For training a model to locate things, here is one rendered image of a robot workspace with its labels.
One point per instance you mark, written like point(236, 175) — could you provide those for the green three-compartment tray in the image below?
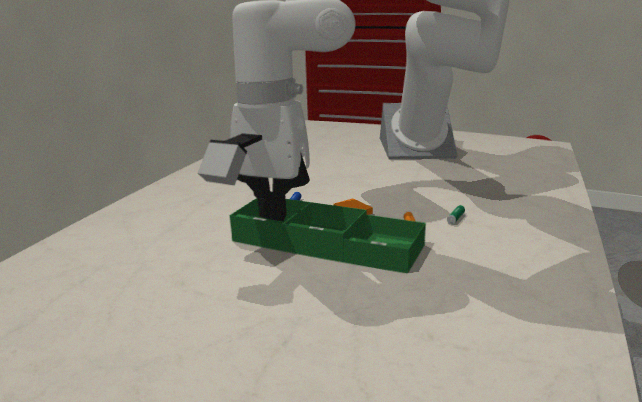
point(330, 232)

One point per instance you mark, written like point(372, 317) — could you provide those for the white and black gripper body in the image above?
point(277, 155)

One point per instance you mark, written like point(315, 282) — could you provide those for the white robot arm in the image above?
point(266, 32)

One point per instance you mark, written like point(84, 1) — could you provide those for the green battery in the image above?
point(456, 214)

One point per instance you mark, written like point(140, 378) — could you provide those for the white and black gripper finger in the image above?
point(281, 187)
point(261, 189)

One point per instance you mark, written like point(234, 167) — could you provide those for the orange block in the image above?
point(352, 203)

